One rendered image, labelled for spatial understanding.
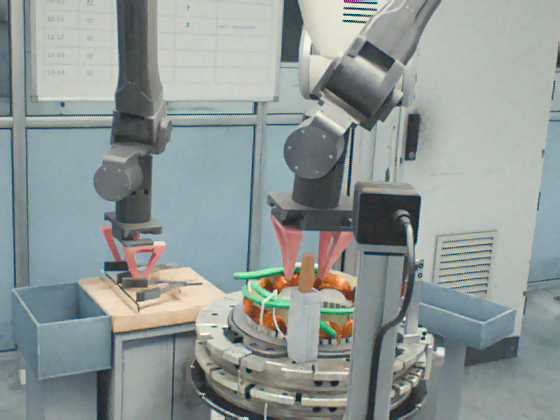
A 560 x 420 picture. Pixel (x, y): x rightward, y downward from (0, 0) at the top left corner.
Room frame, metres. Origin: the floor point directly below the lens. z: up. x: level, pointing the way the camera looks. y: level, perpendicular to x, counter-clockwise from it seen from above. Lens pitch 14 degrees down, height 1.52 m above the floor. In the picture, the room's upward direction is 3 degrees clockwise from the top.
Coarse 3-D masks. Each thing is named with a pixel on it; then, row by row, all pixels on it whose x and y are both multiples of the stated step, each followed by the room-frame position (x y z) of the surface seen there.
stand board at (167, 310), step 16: (176, 272) 1.37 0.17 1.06; (192, 272) 1.37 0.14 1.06; (96, 288) 1.26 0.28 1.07; (144, 288) 1.27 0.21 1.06; (160, 288) 1.28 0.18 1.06; (192, 288) 1.29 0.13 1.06; (208, 288) 1.29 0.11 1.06; (112, 304) 1.19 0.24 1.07; (144, 304) 1.20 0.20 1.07; (160, 304) 1.21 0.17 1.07; (176, 304) 1.21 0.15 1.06; (192, 304) 1.21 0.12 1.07; (112, 320) 1.14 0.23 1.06; (128, 320) 1.15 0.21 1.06; (144, 320) 1.16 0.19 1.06; (160, 320) 1.17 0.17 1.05; (176, 320) 1.19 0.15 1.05; (192, 320) 1.20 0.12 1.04
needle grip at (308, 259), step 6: (306, 252) 0.97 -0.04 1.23; (306, 258) 0.96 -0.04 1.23; (312, 258) 0.96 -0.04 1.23; (306, 264) 0.96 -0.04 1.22; (312, 264) 0.96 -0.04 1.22; (300, 270) 0.96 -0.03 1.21; (306, 270) 0.96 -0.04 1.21; (312, 270) 0.96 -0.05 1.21; (300, 276) 0.96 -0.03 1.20; (306, 276) 0.96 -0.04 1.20; (312, 276) 0.96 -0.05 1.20; (300, 282) 0.96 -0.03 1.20; (306, 282) 0.96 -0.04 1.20; (312, 282) 0.97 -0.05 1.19; (300, 288) 0.96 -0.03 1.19; (306, 288) 0.96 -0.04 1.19
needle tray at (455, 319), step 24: (432, 288) 1.38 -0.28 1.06; (432, 312) 1.26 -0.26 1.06; (456, 312) 1.35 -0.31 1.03; (480, 312) 1.32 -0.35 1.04; (504, 312) 1.26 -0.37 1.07; (456, 336) 1.23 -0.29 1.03; (480, 336) 1.20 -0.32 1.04; (504, 336) 1.26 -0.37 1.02; (432, 360) 1.27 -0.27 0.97; (456, 360) 1.30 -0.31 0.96; (432, 384) 1.27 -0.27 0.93; (456, 384) 1.31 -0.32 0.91; (432, 408) 1.26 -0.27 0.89; (456, 408) 1.31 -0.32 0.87
